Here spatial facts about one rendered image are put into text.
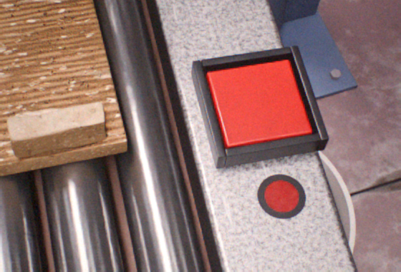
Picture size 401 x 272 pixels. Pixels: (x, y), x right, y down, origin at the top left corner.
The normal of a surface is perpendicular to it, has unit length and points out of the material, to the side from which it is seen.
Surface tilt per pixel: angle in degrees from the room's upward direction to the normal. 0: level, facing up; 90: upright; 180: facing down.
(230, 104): 0
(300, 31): 0
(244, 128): 0
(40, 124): 9
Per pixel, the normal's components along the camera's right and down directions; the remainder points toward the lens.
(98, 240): 0.44, -0.51
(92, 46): 0.08, -0.49
